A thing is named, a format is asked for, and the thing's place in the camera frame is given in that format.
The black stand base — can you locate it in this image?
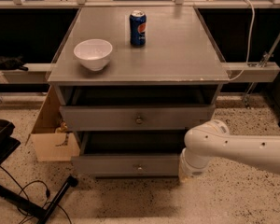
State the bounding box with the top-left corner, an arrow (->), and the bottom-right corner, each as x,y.
0,176 -> 78,224

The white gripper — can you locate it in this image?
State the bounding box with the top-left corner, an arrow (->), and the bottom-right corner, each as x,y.
180,147 -> 210,177

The black cable on floor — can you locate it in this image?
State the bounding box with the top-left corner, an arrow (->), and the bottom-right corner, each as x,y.
0,164 -> 73,224

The grey top drawer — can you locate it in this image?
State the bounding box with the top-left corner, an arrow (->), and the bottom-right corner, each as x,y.
60,105 -> 215,131

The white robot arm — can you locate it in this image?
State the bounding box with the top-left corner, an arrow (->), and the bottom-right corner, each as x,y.
180,119 -> 280,176

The black chair seat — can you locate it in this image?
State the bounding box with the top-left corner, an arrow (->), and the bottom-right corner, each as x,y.
0,119 -> 21,164

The black cloth on rail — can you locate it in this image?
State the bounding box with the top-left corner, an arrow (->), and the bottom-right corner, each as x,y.
0,56 -> 29,71

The cardboard box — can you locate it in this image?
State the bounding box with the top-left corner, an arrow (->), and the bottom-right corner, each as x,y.
30,87 -> 80,161

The white bowl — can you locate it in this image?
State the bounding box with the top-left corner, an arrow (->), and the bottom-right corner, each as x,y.
74,39 -> 113,71

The metal rail frame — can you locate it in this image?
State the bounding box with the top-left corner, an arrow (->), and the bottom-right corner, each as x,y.
0,0 -> 280,110

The grey drawer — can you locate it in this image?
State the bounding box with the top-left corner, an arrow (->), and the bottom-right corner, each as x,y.
72,130 -> 186,177
60,105 -> 215,131

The blue pepsi can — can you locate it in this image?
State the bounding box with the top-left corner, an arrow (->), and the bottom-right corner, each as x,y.
129,10 -> 147,47

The white cable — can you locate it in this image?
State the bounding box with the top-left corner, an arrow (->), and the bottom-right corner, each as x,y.
227,0 -> 257,82

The grey drawer cabinet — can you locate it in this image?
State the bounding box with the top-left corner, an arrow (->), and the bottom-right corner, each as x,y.
49,7 -> 228,176

